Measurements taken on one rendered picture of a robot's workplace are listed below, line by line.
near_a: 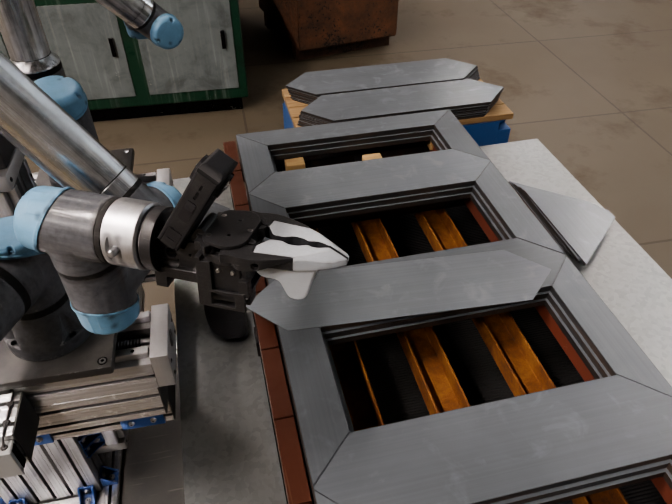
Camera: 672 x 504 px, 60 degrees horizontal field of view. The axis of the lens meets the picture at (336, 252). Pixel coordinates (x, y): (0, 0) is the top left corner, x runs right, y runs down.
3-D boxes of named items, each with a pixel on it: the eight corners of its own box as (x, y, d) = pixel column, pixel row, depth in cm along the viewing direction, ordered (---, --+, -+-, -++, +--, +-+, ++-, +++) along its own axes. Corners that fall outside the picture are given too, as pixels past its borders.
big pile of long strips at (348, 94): (470, 68, 245) (472, 54, 241) (513, 113, 216) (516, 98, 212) (282, 88, 232) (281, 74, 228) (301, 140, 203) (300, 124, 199)
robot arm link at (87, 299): (165, 284, 80) (148, 221, 73) (124, 346, 72) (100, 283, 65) (113, 274, 82) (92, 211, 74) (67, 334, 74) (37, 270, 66)
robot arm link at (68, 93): (53, 160, 130) (32, 104, 121) (35, 135, 138) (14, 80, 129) (106, 143, 135) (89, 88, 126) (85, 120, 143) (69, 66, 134)
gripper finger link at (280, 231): (352, 279, 64) (272, 265, 66) (355, 233, 61) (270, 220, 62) (345, 296, 62) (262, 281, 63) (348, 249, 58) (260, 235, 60)
